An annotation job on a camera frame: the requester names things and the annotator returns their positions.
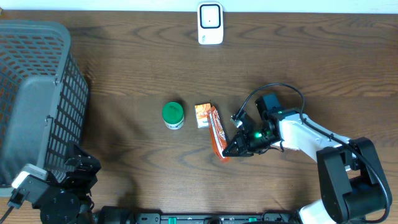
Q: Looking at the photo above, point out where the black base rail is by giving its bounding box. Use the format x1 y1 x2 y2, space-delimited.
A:
133 212 368 224

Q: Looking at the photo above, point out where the green lid white jar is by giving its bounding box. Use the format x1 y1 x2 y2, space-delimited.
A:
162 101 185 130

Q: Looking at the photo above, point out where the white green carton box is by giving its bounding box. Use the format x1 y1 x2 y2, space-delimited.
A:
272 141 300 151

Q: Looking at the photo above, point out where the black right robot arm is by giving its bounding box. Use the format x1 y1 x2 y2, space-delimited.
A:
222 93 392 223

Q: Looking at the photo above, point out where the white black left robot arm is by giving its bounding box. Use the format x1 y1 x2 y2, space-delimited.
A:
10 141 136 223

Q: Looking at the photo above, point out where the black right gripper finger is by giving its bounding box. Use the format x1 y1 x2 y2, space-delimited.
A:
228 131 244 149
222 142 252 157

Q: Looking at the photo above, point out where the orange white snack packet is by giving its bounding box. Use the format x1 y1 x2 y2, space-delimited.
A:
195 103 211 128

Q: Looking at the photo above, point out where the white barcode scanner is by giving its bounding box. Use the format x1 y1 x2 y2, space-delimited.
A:
197 2 224 45

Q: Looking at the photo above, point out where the grey plastic shopping basket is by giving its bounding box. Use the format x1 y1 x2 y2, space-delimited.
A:
1 20 89 197

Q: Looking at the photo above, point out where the red Top chocolate bar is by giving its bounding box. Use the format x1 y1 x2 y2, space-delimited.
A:
207 106 230 163

